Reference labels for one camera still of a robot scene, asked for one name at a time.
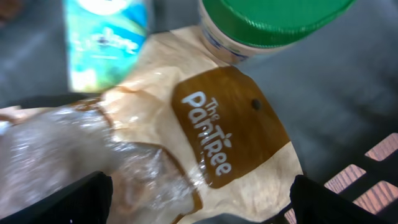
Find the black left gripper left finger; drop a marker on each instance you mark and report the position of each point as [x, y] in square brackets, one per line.
[85, 201]

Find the green lid jar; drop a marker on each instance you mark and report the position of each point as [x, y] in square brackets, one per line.
[236, 30]

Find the teal wipes pack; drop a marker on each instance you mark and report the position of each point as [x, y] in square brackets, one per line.
[103, 41]

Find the beige Pantree snack bag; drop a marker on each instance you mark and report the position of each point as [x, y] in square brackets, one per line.
[184, 137]

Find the black wire basket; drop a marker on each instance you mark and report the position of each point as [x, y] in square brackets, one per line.
[336, 91]

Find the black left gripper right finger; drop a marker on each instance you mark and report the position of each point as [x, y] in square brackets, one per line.
[314, 204]

